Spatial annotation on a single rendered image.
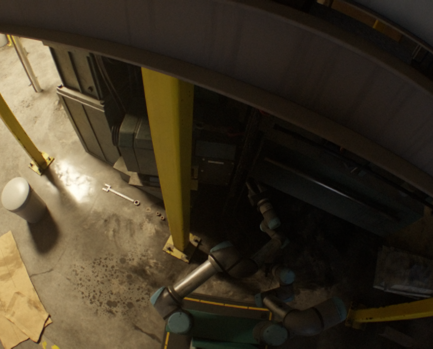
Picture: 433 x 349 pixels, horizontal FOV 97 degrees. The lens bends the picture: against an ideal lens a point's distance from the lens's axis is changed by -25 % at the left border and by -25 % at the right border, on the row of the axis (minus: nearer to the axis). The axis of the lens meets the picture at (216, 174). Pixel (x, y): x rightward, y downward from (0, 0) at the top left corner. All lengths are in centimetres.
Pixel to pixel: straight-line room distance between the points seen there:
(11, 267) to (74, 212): 83
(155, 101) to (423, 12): 83
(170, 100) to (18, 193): 188
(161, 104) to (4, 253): 231
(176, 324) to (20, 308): 158
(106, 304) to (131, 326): 26
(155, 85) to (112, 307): 179
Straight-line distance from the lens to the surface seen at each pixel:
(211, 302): 173
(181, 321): 134
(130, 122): 164
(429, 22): 92
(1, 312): 267
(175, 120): 67
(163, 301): 135
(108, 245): 221
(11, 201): 232
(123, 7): 63
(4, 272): 266
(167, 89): 61
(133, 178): 196
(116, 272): 214
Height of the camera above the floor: 204
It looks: 60 degrees down
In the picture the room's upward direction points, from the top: 11 degrees clockwise
